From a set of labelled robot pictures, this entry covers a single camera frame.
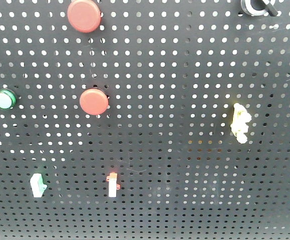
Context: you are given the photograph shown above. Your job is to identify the lower red mushroom button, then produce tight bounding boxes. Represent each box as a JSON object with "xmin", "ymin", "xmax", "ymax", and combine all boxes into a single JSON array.
[{"xmin": 79, "ymin": 88, "xmax": 109, "ymax": 116}]

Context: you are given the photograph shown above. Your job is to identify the red mushroom button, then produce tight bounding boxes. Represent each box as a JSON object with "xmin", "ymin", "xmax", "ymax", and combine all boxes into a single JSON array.
[
  {"xmin": 79, "ymin": 88, "xmax": 109, "ymax": 116},
  {"xmin": 67, "ymin": 0, "xmax": 101, "ymax": 33}
]

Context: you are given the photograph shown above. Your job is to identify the upper red mushroom button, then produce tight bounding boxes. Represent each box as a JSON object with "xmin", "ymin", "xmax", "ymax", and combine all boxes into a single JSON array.
[{"xmin": 67, "ymin": 0, "xmax": 101, "ymax": 33}]

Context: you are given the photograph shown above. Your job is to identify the green round push button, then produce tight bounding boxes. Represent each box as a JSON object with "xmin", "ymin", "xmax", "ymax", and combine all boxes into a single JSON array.
[{"xmin": 0, "ymin": 88, "xmax": 17, "ymax": 110}]

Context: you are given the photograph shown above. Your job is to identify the black perforated pegboard panel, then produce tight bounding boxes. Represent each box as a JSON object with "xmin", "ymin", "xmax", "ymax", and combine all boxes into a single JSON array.
[{"xmin": 0, "ymin": 0, "xmax": 290, "ymax": 240}]

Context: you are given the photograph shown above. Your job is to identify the red-tipped white rocker switch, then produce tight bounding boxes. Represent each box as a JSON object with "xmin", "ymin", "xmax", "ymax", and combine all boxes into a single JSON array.
[{"xmin": 106, "ymin": 172, "xmax": 120, "ymax": 198}]

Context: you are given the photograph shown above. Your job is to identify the yellow toggle switch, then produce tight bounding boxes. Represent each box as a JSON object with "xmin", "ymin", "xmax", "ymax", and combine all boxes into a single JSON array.
[{"xmin": 230, "ymin": 103, "xmax": 252, "ymax": 144}]

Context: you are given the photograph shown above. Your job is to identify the green-tipped white rocker switch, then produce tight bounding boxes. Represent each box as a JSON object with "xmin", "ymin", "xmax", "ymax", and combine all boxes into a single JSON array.
[{"xmin": 30, "ymin": 173, "xmax": 48, "ymax": 198}]

